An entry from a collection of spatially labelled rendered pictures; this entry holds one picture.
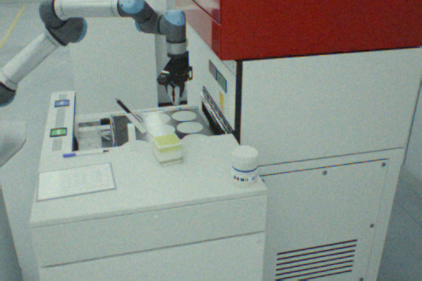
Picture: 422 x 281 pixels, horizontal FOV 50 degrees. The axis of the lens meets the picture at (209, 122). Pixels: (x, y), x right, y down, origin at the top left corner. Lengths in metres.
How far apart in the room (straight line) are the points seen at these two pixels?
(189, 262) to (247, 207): 0.23
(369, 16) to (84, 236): 1.11
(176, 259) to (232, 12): 0.74
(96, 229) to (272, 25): 0.80
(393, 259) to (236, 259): 1.40
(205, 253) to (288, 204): 0.55
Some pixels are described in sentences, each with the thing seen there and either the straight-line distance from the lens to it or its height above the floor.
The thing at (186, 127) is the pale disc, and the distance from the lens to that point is 1.74.
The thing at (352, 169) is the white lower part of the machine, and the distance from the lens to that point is 1.84.
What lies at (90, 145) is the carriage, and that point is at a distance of 1.71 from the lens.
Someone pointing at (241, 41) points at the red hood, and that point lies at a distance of 1.44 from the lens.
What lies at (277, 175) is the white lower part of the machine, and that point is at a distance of 1.70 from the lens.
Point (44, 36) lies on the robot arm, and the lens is 1.96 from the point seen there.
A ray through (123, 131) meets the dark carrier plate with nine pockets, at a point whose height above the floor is 0.90.
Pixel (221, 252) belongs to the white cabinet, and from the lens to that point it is 1.35.
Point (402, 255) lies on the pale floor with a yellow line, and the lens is 2.70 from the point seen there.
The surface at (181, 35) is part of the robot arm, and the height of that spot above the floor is 1.25.
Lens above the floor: 1.66
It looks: 25 degrees down
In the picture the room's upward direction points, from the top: straight up
